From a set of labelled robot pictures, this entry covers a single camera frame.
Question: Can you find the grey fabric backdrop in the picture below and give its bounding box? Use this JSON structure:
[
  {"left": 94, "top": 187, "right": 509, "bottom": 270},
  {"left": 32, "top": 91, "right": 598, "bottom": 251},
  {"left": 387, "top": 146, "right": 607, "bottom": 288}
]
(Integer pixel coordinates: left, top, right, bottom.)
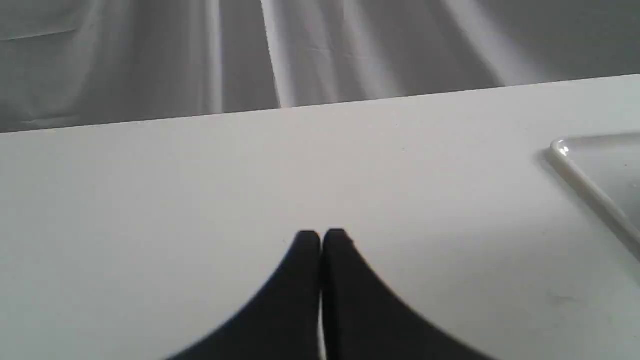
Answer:
[{"left": 0, "top": 0, "right": 640, "bottom": 133}]

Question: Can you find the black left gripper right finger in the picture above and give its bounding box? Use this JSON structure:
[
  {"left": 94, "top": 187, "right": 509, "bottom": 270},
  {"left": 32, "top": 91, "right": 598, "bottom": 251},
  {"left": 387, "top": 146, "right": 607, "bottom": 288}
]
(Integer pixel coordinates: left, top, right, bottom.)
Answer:
[{"left": 322, "top": 228, "right": 486, "bottom": 360}]

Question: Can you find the white plastic tray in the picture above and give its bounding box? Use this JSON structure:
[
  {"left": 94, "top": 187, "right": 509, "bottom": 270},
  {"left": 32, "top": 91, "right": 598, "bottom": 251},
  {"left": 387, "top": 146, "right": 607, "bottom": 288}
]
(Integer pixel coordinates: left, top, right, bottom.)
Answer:
[{"left": 547, "top": 131, "right": 640, "bottom": 258}]

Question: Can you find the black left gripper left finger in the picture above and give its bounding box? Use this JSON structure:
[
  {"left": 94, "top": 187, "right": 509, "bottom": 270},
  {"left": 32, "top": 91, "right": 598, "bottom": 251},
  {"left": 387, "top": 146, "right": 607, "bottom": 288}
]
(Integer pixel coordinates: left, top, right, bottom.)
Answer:
[{"left": 173, "top": 230, "right": 322, "bottom": 360}]

